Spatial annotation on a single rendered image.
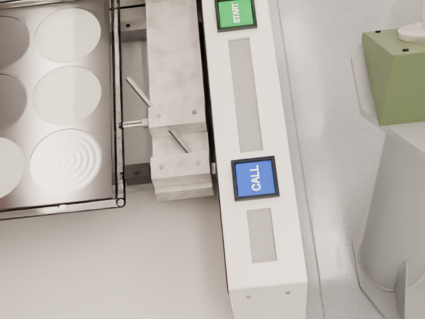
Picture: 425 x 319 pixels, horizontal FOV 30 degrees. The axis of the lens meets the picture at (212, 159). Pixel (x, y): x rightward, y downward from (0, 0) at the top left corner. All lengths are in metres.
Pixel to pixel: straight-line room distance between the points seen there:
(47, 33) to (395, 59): 0.52
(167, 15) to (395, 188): 0.54
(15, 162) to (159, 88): 0.23
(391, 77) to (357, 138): 1.05
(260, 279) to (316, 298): 1.01
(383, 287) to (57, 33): 1.05
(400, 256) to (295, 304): 0.75
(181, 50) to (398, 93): 0.33
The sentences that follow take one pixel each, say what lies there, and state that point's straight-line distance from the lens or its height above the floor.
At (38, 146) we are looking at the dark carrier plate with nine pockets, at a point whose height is 0.90.
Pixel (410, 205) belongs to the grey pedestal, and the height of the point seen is 0.49.
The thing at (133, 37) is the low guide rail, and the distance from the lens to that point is 1.29.
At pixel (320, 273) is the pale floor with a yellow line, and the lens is 1.97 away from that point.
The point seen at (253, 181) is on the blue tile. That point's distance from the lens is 0.99.
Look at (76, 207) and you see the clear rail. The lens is 1.08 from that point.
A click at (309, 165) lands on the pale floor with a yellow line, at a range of 2.08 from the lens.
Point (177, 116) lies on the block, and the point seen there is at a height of 0.91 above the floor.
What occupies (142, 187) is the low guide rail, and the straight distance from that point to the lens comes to 1.15.
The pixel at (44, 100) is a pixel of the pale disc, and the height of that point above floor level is 0.90.
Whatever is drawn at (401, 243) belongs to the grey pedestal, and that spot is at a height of 0.30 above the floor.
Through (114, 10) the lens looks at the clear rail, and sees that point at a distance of 1.24.
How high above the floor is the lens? 1.85
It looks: 62 degrees down
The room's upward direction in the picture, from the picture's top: 10 degrees counter-clockwise
